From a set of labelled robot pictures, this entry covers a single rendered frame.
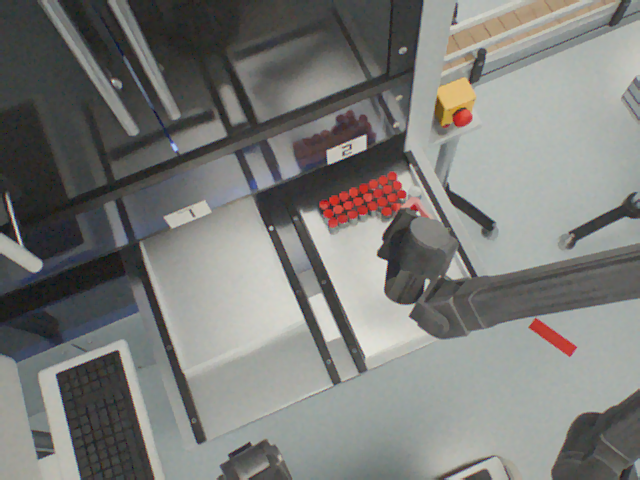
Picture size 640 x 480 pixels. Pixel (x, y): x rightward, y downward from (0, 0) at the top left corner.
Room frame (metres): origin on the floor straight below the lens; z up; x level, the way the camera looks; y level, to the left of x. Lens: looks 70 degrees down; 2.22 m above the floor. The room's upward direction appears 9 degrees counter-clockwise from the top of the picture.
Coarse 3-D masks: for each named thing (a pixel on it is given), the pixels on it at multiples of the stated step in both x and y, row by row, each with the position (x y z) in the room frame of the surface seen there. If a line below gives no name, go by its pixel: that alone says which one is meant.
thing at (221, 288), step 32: (192, 224) 0.57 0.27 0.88; (224, 224) 0.56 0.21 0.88; (256, 224) 0.55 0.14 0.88; (160, 256) 0.51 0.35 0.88; (192, 256) 0.50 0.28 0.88; (224, 256) 0.49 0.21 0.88; (256, 256) 0.48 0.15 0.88; (160, 288) 0.44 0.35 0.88; (192, 288) 0.43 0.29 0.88; (224, 288) 0.42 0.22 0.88; (256, 288) 0.41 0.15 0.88; (288, 288) 0.39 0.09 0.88; (192, 320) 0.36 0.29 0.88; (224, 320) 0.35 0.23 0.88; (256, 320) 0.34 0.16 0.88; (288, 320) 0.33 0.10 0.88; (192, 352) 0.29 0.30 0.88; (224, 352) 0.28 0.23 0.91
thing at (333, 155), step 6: (360, 138) 0.63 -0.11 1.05; (348, 144) 0.62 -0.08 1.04; (354, 144) 0.62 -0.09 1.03; (360, 144) 0.63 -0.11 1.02; (330, 150) 0.61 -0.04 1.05; (336, 150) 0.61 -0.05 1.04; (342, 150) 0.62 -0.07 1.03; (348, 150) 0.62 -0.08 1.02; (354, 150) 0.62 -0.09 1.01; (360, 150) 0.63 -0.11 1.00; (330, 156) 0.61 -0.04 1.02; (336, 156) 0.61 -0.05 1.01; (342, 156) 0.62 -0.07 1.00; (330, 162) 0.61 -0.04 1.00
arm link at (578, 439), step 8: (576, 432) 0.02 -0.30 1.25; (584, 432) 0.02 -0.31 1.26; (592, 432) 0.01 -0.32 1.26; (568, 440) 0.01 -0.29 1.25; (576, 440) 0.01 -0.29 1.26; (584, 440) 0.01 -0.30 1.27; (568, 448) 0.00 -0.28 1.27; (576, 448) 0.00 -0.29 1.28; (584, 448) 0.00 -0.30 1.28; (624, 472) -0.04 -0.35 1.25; (632, 472) -0.04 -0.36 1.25
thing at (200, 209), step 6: (198, 204) 0.54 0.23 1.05; (204, 204) 0.54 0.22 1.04; (180, 210) 0.53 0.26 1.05; (186, 210) 0.54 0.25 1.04; (192, 210) 0.54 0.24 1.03; (198, 210) 0.54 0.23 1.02; (204, 210) 0.54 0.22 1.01; (210, 210) 0.55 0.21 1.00; (168, 216) 0.53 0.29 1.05; (174, 216) 0.53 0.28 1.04; (180, 216) 0.53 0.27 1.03; (186, 216) 0.53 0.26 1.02; (198, 216) 0.54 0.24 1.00; (168, 222) 0.52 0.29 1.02; (174, 222) 0.53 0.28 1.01; (180, 222) 0.53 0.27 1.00; (186, 222) 0.53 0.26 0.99
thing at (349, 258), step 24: (312, 216) 0.55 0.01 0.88; (432, 216) 0.50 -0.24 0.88; (312, 240) 0.48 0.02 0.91; (336, 240) 0.48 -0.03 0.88; (360, 240) 0.47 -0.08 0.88; (336, 264) 0.43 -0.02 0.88; (360, 264) 0.42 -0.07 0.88; (384, 264) 0.41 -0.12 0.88; (456, 264) 0.39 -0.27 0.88; (336, 288) 0.37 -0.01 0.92; (360, 288) 0.37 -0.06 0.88; (360, 312) 0.32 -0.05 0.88; (384, 312) 0.31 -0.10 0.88; (408, 312) 0.30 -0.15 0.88; (360, 336) 0.27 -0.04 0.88; (384, 336) 0.26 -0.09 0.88; (408, 336) 0.25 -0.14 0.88
